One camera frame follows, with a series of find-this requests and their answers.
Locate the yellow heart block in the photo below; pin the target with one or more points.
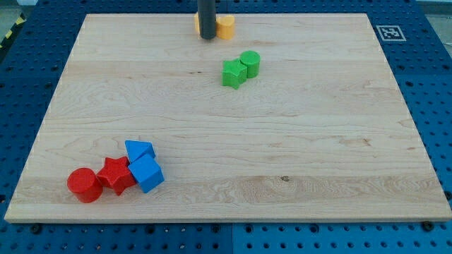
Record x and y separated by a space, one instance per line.
225 27

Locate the yellow hexagon block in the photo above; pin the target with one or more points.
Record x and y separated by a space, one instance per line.
196 23

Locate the green star block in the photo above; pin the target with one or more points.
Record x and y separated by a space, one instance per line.
234 73

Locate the light wooden board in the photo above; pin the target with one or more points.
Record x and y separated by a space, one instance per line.
321 134

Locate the green cylinder block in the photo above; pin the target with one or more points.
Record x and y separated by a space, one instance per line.
251 60

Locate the blue cube block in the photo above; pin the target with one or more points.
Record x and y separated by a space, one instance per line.
147 172

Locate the blue triangle block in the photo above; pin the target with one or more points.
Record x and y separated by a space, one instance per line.
136 149

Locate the red star block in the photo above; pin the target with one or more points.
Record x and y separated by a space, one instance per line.
116 175

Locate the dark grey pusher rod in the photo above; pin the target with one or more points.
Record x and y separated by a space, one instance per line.
207 19

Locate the red cylinder block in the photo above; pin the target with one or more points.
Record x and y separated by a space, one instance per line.
84 184

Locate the white fiducial marker tag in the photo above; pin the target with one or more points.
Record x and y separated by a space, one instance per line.
390 33

